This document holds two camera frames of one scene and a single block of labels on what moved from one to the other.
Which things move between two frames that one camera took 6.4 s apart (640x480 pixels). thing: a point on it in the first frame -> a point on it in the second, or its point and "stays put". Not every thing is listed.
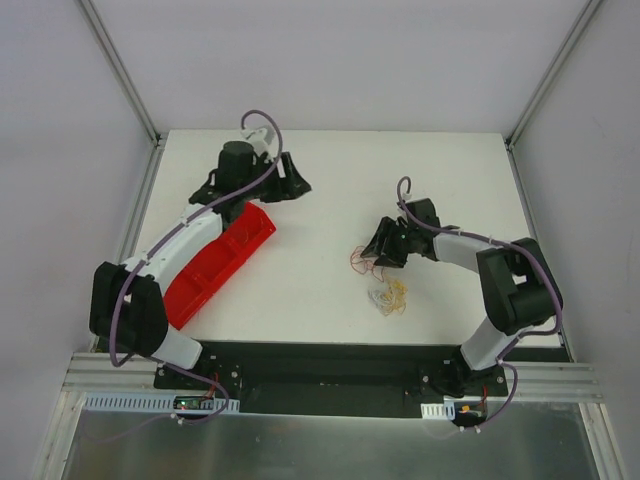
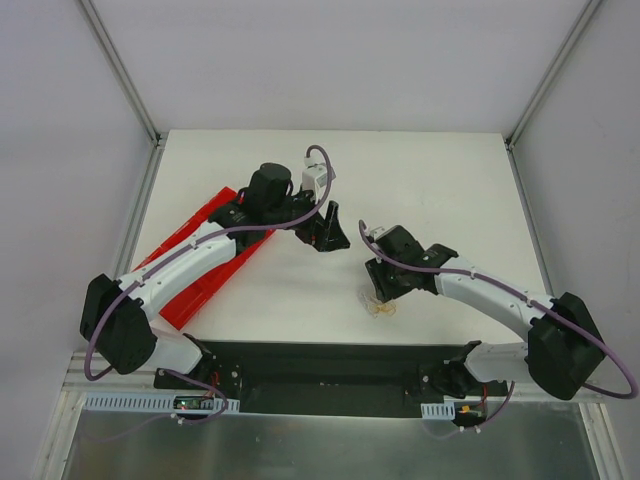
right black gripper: x=400 y=239 -> x=386 y=281
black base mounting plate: x=331 y=379 stays put
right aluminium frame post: x=550 y=73 stays put
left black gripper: x=279 y=176 -> x=314 y=230
